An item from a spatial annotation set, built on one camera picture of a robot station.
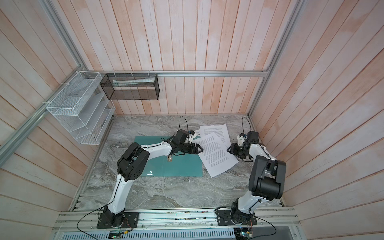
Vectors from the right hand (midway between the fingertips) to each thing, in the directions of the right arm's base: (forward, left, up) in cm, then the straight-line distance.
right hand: (231, 150), depth 95 cm
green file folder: (-10, +26, -3) cm, 28 cm away
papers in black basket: (+27, +70, +32) cm, 82 cm away
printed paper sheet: (-2, +9, -5) cm, 11 cm away
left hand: (-1, +21, -1) cm, 21 cm away
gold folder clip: (-5, +40, -3) cm, 40 cm away
